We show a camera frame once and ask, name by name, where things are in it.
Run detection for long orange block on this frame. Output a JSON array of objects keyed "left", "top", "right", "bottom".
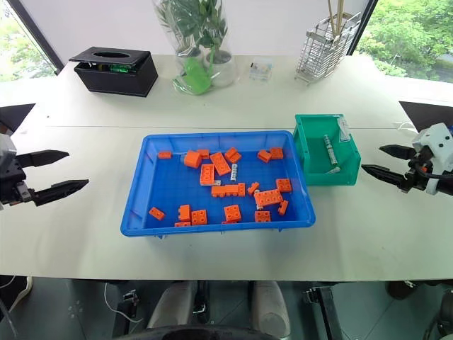
[
  {"left": 209, "top": 152, "right": 232, "bottom": 176},
  {"left": 210, "top": 182, "right": 246, "bottom": 198}
]

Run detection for white cable under table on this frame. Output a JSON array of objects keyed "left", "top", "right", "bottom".
[{"left": 103, "top": 282, "right": 143, "bottom": 324}]

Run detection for large orange block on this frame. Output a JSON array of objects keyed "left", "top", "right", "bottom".
[{"left": 183, "top": 149, "right": 203, "bottom": 169}]

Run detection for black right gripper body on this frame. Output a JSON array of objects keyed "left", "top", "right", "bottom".
[{"left": 401, "top": 146, "right": 440, "bottom": 194}]

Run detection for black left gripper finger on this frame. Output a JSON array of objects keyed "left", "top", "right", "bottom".
[
  {"left": 16, "top": 149, "right": 70, "bottom": 169},
  {"left": 33, "top": 178, "right": 90, "bottom": 208}
]

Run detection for large orange plastic building brick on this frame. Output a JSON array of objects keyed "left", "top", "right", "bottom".
[{"left": 253, "top": 189, "right": 284, "bottom": 208}]

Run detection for black triangular mat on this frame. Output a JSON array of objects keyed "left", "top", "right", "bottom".
[
  {"left": 0, "top": 103, "right": 37, "bottom": 134},
  {"left": 398, "top": 100, "right": 453, "bottom": 135}
]

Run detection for wooden sticks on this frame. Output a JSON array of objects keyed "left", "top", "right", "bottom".
[{"left": 326, "top": 0, "right": 346, "bottom": 37}]

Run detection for black object under table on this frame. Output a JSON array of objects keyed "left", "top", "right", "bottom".
[{"left": 0, "top": 275, "right": 33, "bottom": 313}]

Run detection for black table leg frame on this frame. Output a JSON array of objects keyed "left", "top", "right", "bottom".
[
  {"left": 119, "top": 289, "right": 139, "bottom": 320},
  {"left": 302, "top": 285, "right": 341, "bottom": 340}
]

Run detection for green glass vial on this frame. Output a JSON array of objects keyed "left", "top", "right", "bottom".
[{"left": 108, "top": 63, "right": 138, "bottom": 74}]

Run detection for green plastic bin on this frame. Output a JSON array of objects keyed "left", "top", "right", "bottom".
[{"left": 292, "top": 113, "right": 362, "bottom": 187}]

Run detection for small clear card box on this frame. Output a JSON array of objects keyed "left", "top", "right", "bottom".
[{"left": 248, "top": 62, "right": 273, "bottom": 81}]

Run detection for potted plant in plastic wrap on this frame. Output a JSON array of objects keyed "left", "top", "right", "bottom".
[{"left": 152, "top": 0, "right": 239, "bottom": 96}]

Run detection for clear label on bin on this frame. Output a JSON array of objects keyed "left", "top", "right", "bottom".
[{"left": 337, "top": 118, "right": 350, "bottom": 143}]

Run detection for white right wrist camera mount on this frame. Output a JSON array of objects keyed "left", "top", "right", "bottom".
[{"left": 411, "top": 122, "right": 453, "bottom": 196}]

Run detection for blue plastic tray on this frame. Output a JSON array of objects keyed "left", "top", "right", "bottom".
[{"left": 120, "top": 130, "right": 316, "bottom": 239}]

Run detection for grey rounded shape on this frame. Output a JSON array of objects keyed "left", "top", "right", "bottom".
[
  {"left": 251, "top": 280, "right": 292, "bottom": 339},
  {"left": 146, "top": 280, "right": 197, "bottom": 331}
]

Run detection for black tissue box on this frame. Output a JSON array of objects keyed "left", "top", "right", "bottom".
[{"left": 68, "top": 46, "right": 159, "bottom": 98}]

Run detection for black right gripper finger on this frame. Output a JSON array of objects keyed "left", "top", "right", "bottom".
[
  {"left": 360, "top": 164, "right": 408, "bottom": 193},
  {"left": 378, "top": 143, "right": 418, "bottom": 161}
]

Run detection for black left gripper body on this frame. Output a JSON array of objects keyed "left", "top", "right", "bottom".
[{"left": 0, "top": 157, "right": 37, "bottom": 206}]

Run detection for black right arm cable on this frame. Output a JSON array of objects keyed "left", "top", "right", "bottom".
[{"left": 413, "top": 163, "right": 447, "bottom": 179}]

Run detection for metal wire rack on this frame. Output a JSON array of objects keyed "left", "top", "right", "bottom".
[{"left": 294, "top": 11, "right": 362, "bottom": 86}]

